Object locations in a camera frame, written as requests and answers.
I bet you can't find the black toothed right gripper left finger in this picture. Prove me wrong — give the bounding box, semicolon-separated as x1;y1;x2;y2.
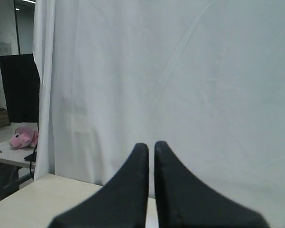
49;143;149;228

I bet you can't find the white side desk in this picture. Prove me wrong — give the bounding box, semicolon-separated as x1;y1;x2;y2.
0;123;37;200

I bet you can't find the white backdrop curtain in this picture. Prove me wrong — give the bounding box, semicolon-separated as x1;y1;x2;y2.
33;0;285;228

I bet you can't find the pink plush pig toy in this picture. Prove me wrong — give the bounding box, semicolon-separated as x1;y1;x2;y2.
9;126;38;150

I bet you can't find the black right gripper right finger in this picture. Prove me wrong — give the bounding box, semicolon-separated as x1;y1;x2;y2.
154;141;269;228

